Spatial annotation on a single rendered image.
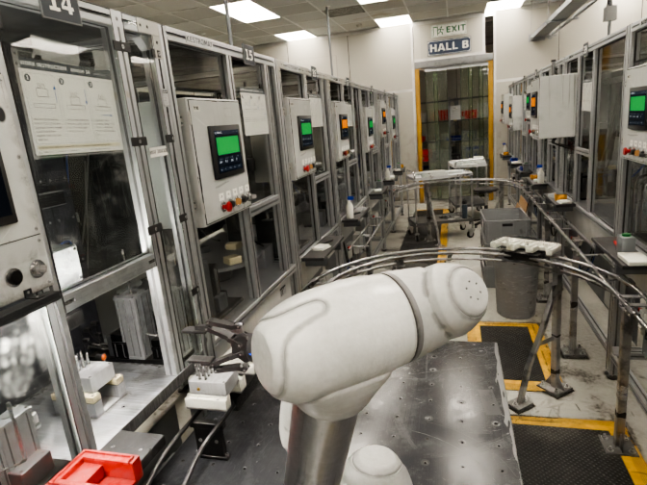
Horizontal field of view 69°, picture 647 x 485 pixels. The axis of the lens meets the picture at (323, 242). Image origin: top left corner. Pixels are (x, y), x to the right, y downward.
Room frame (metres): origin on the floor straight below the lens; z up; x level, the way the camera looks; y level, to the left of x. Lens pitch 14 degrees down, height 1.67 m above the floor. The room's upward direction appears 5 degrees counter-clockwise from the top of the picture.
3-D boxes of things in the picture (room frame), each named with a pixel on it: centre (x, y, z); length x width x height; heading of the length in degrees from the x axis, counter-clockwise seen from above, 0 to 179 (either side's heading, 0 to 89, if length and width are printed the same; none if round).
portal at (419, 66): (8.95, -2.62, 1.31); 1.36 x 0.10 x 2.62; 74
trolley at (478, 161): (7.54, -2.42, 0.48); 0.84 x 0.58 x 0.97; 172
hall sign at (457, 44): (8.91, -2.55, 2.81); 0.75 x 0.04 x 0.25; 74
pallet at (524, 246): (2.68, -1.19, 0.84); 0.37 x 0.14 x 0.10; 42
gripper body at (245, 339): (1.13, 0.22, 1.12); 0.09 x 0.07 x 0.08; 74
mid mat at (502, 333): (3.01, -1.23, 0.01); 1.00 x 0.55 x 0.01; 164
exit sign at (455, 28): (8.91, -2.55, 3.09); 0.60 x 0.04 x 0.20; 74
